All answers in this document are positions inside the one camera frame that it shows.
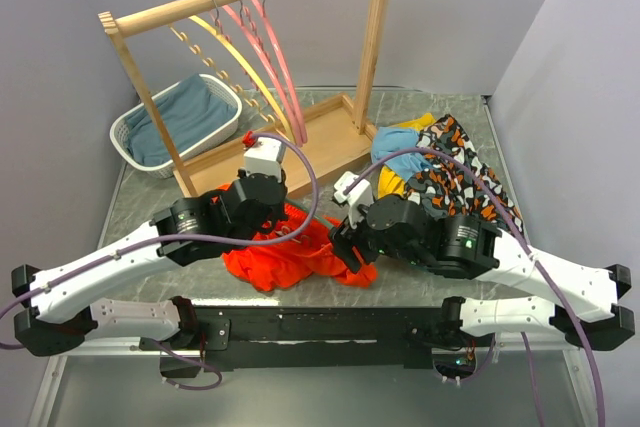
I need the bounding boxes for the orange shorts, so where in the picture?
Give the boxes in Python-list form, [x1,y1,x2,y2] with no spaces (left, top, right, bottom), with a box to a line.
[222,215,378,292]

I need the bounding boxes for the green hanger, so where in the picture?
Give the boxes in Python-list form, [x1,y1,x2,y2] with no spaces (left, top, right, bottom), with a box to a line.
[273,199,334,246]

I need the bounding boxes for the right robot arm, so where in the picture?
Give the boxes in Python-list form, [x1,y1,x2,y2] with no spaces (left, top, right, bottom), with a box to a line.
[329,193,635,351]

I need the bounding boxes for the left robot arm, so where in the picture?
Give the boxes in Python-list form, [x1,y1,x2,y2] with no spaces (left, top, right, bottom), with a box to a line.
[12,173,287,357]

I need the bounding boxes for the camouflage patterned shorts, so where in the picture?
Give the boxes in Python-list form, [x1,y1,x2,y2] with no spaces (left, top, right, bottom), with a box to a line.
[403,115,524,232]

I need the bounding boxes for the yellow hanger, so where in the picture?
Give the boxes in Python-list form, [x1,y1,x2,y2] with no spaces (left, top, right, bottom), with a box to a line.
[168,6,297,145]

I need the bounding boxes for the pink hanger left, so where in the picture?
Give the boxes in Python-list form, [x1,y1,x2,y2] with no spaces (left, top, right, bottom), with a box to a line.
[224,0,307,146]

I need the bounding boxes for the pink hanger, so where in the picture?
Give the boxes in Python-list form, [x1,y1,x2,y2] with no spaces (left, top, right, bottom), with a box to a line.
[224,0,307,146]
[252,0,308,145]

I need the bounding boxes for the pink hanger right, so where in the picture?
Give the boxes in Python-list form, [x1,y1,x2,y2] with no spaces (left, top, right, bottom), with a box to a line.
[252,0,308,145]

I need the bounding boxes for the yellow garment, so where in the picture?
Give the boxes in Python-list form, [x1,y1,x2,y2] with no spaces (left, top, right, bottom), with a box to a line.
[378,113,436,197]

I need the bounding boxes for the wooden clothes rack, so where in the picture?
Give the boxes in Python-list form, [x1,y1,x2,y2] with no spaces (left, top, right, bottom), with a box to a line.
[99,0,388,197]

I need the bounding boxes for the light blue garment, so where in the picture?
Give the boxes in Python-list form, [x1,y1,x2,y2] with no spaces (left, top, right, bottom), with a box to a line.
[371,127,432,181]

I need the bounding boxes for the blue-grey cloth in basket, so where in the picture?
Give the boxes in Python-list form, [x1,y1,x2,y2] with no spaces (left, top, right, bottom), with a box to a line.
[122,75,237,168]

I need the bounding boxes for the white laundry basket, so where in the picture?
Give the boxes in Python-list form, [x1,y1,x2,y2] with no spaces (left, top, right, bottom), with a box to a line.
[109,73,244,180]

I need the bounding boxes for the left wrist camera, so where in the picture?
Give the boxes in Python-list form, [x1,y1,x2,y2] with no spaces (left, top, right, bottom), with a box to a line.
[242,131,286,182]

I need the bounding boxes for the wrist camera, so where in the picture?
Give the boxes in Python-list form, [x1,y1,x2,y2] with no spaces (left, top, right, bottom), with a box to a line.
[242,131,286,182]
[333,171,374,229]

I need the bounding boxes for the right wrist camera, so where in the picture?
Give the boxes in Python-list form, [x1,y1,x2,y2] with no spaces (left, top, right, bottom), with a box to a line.
[333,171,374,229]

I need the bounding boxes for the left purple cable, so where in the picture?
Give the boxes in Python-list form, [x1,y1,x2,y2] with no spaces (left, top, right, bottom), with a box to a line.
[0,131,321,351]

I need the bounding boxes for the purple cable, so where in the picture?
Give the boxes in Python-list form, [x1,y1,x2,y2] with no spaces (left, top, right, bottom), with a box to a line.
[0,131,321,351]
[344,147,606,427]

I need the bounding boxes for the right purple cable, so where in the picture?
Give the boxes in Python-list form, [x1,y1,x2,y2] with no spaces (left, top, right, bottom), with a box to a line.
[344,147,606,427]

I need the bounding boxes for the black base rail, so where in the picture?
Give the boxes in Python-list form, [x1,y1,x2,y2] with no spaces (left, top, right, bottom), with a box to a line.
[138,304,496,381]

